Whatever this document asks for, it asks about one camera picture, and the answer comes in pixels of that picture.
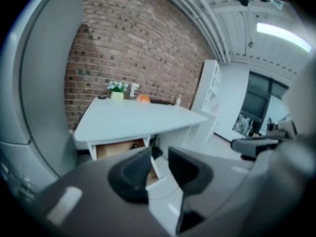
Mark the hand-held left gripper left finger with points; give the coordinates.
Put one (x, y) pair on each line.
(128, 174)

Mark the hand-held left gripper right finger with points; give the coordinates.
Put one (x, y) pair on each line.
(188, 171)

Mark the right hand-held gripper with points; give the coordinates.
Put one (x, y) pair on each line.
(251, 146)

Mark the white drawer with wooden inside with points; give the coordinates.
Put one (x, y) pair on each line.
(111, 150)

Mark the clutter of items by window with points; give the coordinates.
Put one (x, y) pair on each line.
(243, 125)

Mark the person's grey clothing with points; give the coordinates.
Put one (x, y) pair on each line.
(291, 144)

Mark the dark window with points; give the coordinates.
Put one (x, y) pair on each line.
(259, 95)

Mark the white desk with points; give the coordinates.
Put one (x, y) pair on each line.
(138, 118)

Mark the white shelf unit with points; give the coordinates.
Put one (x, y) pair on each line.
(209, 95)

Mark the small clear bottle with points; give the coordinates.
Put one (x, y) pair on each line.
(178, 101)

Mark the orange object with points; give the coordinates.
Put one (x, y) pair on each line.
(143, 98)

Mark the small black round object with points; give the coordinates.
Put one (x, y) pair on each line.
(101, 97)

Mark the white flowers in yellow pot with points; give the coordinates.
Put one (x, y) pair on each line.
(117, 89)

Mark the long ceiling light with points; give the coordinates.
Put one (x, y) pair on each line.
(281, 34)

